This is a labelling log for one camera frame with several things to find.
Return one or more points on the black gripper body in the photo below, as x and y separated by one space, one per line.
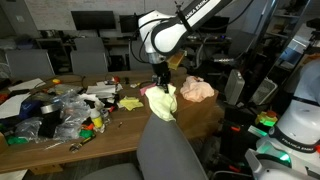
163 75

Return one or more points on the light green towel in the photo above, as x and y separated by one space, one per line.
161 103

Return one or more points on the peach printed towel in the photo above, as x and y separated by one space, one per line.
195 89

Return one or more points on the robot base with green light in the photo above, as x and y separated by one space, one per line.
291 149

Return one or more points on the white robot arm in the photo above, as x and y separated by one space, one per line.
164 35

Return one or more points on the grey chair center back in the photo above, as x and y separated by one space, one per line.
137 50

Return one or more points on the grey chair behind table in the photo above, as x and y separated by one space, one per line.
89 57

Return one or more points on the grey office chair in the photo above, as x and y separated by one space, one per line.
163 153

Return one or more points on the grey chair far left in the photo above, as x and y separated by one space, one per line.
29 63

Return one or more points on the pink towel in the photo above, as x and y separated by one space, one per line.
143 90

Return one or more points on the yellow cloth on table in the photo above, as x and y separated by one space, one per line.
131 103

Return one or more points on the middle black monitor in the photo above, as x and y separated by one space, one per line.
128 23

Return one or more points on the black monitor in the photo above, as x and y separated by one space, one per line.
128 23
93 20

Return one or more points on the white paper stack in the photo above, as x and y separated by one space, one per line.
104 91

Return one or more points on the white space heater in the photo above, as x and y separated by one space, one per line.
234 87

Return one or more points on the yellow white bottle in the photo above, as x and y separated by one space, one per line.
96 118

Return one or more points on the left black monitor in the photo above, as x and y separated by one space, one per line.
93 20

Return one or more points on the clear plastic bag pile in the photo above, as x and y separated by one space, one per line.
61 119

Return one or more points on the green plastic toy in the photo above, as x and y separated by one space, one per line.
86 133

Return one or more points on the yellow handled wrench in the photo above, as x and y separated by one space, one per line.
77 146

